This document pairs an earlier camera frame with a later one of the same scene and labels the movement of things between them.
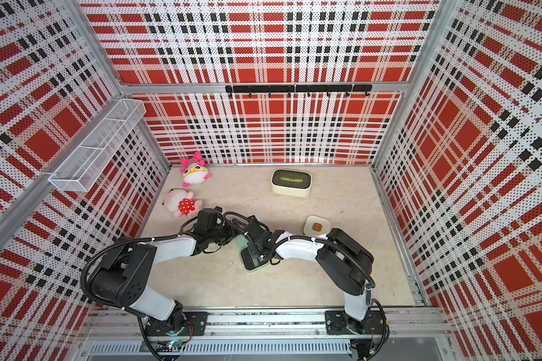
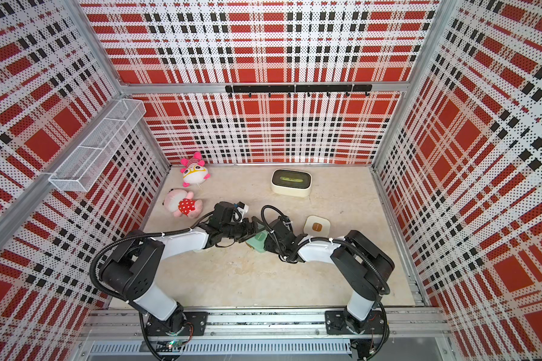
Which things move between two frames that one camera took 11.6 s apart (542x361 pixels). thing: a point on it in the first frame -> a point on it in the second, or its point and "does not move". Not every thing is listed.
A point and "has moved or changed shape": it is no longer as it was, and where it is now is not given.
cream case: [316, 226] does not move
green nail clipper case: [248, 256] has moved or changed shape
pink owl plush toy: [193, 171] does not move
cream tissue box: [291, 183] does not move
